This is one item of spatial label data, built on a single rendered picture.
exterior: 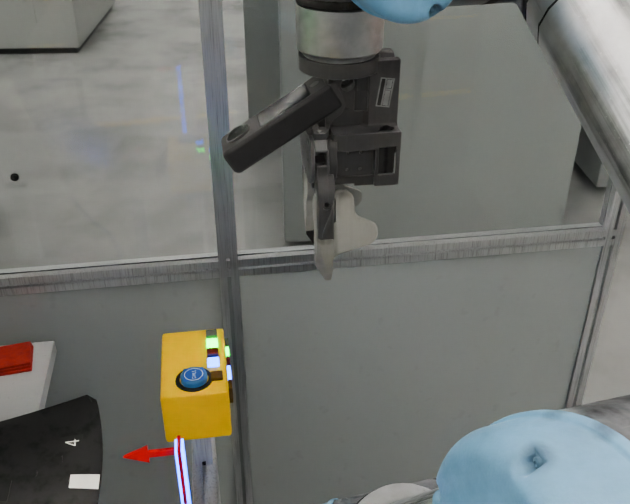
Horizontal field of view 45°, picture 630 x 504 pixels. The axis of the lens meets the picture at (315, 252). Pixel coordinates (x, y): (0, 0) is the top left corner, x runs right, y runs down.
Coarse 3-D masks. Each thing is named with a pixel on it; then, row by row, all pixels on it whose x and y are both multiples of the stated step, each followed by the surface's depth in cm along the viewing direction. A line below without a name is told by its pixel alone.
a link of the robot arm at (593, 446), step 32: (512, 416) 34; (544, 416) 33; (576, 416) 32; (608, 416) 32; (480, 448) 32; (512, 448) 31; (544, 448) 30; (576, 448) 30; (608, 448) 30; (448, 480) 35; (480, 480) 32; (512, 480) 30; (544, 480) 29; (576, 480) 29; (608, 480) 29
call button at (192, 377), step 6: (186, 372) 113; (192, 372) 113; (198, 372) 113; (204, 372) 113; (180, 378) 112; (186, 378) 112; (192, 378) 112; (198, 378) 112; (204, 378) 112; (186, 384) 112; (192, 384) 111; (198, 384) 112
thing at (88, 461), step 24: (48, 408) 91; (72, 408) 91; (96, 408) 91; (0, 432) 88; (24, 432) 88; (48, 432) 89; (72, 432) 89; (96, 432) 89; (0, 456) 86; (24, 456) 86; (48, 456) 86; (72, 456) 87; (96, 456) 87; (0, 480) 83; (24, 480) 84; (48, 480) 84
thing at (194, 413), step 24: (168, 336) 122; (192, 336) 122; (168, 360) 117; (192, 360) 117; (168, 384) 112; (216, 384) 112; (168, 408) 111; (192, 408) 112; (216, 408) 112; (168, 432) 113; (192, 432) 114; (216, 432) 115
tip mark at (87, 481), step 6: (78, 474) 85; (84, 474) 85; (90, 474) 85; (96, 474) 86; (72, 480) 85; (78, 480) 85; (84, 480) 85; (90, 480) 85; (96, 480) 85; (72, 486) 84; (78, 486) 84; (84, 486) 84; (90, 486) 85; (96, 486) 85
